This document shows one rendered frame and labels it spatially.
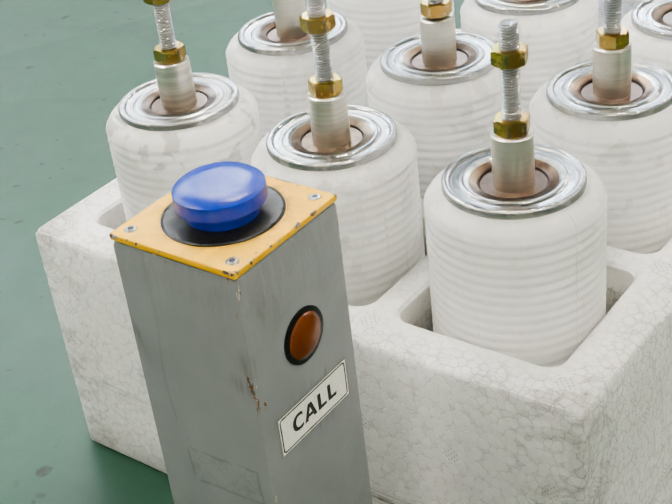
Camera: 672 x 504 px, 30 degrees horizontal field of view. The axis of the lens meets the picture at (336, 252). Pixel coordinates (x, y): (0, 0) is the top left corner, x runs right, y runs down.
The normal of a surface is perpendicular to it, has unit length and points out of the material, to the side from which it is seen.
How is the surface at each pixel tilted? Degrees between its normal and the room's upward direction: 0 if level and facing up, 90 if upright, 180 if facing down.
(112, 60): 0
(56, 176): 0
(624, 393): 90
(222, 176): 0
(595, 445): 90
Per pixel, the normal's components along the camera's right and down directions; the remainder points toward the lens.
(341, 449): 0.81, 0.24
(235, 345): -0.58, 0.48
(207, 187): -0.11, -0.84
